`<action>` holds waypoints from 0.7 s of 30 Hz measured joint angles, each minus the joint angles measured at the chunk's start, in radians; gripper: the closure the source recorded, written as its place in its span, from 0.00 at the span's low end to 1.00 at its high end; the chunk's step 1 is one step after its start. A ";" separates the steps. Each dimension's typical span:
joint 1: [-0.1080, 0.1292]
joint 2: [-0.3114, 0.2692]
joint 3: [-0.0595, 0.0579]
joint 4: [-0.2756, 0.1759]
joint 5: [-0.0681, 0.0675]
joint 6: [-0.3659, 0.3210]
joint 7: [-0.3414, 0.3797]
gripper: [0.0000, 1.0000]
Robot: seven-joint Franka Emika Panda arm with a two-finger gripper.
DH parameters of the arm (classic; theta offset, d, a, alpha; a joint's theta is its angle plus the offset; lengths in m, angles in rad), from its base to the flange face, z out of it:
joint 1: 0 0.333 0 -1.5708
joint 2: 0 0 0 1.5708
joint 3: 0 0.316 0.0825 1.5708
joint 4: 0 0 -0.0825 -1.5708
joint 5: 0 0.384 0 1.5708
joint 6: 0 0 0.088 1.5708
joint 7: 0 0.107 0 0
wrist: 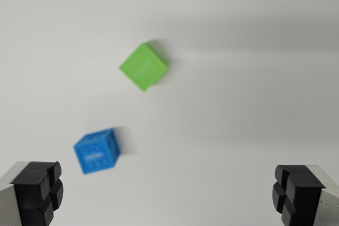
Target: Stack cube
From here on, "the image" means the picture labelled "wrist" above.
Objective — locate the blue soft toy cube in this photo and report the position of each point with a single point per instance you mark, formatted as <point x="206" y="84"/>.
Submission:
<point x="96" y="152"/>

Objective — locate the black-padded silver gripper left finger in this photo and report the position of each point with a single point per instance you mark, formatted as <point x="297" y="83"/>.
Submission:
<point x="29" y="194"/>

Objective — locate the green soft toy cube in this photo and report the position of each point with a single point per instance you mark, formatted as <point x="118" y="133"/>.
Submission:
<point x="144" y="67"/>

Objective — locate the black-padded silver gripper right finger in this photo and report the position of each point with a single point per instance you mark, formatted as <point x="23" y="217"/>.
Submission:
<point x="304" y="197"/>

